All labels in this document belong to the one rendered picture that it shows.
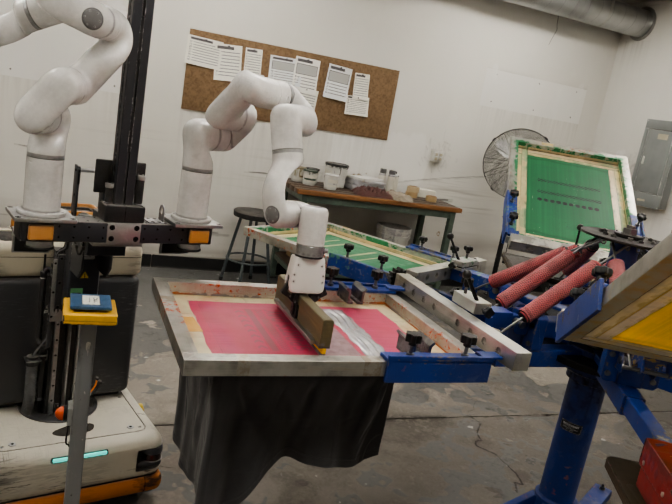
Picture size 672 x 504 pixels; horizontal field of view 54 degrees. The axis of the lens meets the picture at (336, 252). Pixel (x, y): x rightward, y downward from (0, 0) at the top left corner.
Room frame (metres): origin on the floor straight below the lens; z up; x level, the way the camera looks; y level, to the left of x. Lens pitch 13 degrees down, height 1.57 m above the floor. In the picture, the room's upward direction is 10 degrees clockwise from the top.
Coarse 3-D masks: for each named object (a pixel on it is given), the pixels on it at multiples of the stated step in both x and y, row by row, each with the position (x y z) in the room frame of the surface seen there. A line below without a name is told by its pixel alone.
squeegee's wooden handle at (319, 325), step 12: (276, 288) 1.87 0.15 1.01; (288, 300) 1.77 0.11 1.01; (300, 300) 1.69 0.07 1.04; (312, 300) 1.67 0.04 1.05; (300, 312) 1.67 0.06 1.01; (312, 312) 1.60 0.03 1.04; (324, 312) 1.59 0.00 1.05; (312, 324) 1.59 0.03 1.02; (324, 324) 1.53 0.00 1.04; (312, 336) 1.58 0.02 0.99; (324, 336) 1.53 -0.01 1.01; (324, 348) 1.54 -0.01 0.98
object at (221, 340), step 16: (208, 336) 1.54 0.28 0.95; (224, 336) 1.56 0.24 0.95; (240, 336) 1.58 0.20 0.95; (336, 336) 1.71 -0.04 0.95; (384, 336) 1.78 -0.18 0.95; (224, 352) 1.46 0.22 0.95; (240, 352) 1.48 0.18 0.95; (256, 352) 1.50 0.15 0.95; (272, 352) 1.52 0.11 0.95; (288, 352) 1.53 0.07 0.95; (304, 352) 1.55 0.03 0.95; (336, 352) 1.59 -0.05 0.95; (352, 352) 1.61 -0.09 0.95
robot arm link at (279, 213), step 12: (276, 156) 1.76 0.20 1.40; (288, 156) 1.75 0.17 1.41; (300, 156) 1.77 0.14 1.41; (276, 168) 1.74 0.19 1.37; (288, 168) 1.73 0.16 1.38; (276, 180) 1.71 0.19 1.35; (264, 192) 1.72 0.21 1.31; (276, 192) 1.70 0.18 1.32; (264, 204) 1.71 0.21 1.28; (276, 204) 1.69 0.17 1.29; (288, 204) 1.72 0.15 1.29; (264, 216) 1.72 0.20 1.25; (276, 216) 1.69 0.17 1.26; (288, 216) 1.70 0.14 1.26
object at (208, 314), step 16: (192, 304) 1.76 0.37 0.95; (208, 304) 1.78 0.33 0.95; (224, 304) 1.81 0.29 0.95; (240, 304) 1.83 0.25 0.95; (256, 304) 1.86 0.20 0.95; (272, 304) 1.89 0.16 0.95; (208, 320) 1.66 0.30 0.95; (224, 320) 1.68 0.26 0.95; (368, 320) 1.90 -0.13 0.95; (384, 320) 1.93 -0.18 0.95
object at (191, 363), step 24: (168, 288) 1.75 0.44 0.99; (192, 288) 1.84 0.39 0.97; (216, 288) 1.87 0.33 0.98; (240, 288) 1.90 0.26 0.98; (264, 288) 1.93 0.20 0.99; (168, 312) 1.56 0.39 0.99; (408, 312) 1.95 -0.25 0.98; (168, 336) 1.49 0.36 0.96; (432, 336) 1.81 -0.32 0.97; (192, 360) 1.31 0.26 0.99; (216, 360) 1.33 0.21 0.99; (240, 360) 1.35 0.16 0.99; (264, 360) 1.37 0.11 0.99; (288, 360) 1.40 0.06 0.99; (312, 360) 1.42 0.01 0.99; (336, 360) 1.45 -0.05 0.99; (360, 360) 1.47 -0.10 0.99; (384, 360) 1.50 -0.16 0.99
